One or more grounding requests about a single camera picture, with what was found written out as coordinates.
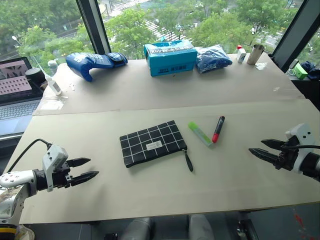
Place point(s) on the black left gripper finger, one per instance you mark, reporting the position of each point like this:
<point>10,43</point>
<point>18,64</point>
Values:
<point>80,161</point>
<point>85,176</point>

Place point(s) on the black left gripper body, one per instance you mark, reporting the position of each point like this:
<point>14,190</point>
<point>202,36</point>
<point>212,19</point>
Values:
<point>61,175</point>

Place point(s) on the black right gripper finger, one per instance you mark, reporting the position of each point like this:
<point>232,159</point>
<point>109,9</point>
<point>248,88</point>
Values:
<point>272,143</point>
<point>262,153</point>

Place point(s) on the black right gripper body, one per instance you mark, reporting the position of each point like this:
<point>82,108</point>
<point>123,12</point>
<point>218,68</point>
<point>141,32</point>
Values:
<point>287,157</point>

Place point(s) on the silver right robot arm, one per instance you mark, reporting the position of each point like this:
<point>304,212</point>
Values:
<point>311,163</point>

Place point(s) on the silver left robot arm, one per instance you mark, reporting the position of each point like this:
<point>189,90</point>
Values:
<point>12,180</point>

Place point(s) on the black white grid pencil case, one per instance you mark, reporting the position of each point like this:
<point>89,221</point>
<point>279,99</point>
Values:
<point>152,143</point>

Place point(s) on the red black marker pen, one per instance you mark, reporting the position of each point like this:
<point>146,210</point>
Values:
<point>218,129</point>

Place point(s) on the green highlighter pen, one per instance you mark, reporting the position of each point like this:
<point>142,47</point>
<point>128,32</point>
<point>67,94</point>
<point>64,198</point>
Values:
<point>200,133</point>

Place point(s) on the grey rounded robot leg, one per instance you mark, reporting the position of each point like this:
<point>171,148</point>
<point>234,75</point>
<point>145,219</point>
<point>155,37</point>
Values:
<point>201,227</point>
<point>136,228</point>

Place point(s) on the green small box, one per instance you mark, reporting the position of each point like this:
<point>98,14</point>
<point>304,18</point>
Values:
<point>299,70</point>

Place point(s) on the white squeeze bottle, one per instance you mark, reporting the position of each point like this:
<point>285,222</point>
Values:
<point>52,83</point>

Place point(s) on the silver metal cup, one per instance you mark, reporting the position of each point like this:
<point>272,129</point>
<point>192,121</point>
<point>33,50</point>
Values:
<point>255,54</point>

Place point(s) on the grey laptop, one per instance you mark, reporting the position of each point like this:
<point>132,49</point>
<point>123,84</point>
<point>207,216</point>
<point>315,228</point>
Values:
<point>16,95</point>

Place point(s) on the small white bottle red cap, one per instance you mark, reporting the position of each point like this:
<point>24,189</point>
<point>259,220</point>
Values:
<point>241,54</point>

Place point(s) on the black round speaker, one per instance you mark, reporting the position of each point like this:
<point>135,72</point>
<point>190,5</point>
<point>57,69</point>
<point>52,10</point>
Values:
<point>35,76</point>

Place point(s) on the pale green bottle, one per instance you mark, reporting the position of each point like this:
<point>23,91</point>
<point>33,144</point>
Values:
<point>52,66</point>

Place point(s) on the blue plastic bag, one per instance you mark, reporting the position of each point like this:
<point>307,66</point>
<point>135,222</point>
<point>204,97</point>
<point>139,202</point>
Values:
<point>95,62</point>

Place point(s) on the blue crumpled packaged cloth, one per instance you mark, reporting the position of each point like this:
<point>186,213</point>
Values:
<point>212,59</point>

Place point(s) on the blue cardboard box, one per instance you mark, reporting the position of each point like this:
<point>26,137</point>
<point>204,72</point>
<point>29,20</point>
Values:
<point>170,58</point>

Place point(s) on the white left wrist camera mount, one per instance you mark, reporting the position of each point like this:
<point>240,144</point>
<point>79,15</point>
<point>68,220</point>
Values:
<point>53,156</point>

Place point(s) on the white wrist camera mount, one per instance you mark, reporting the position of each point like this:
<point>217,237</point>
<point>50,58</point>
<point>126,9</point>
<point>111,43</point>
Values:
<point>301,133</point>
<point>53,156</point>

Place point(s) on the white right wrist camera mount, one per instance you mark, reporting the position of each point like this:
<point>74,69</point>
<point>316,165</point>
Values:
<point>301,133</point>

